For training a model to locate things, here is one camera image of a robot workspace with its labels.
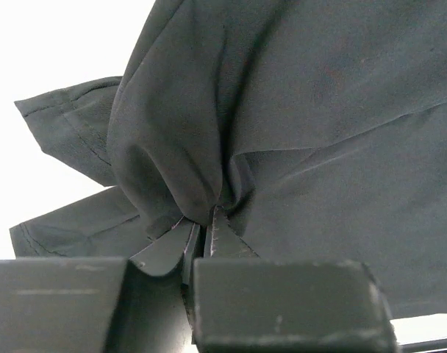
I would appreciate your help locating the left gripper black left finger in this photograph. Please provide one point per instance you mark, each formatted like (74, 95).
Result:
(100, 304)

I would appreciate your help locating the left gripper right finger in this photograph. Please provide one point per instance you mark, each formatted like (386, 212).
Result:
(243, 303)

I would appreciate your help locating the black trousers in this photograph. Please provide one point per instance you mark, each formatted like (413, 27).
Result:
(309, 129)

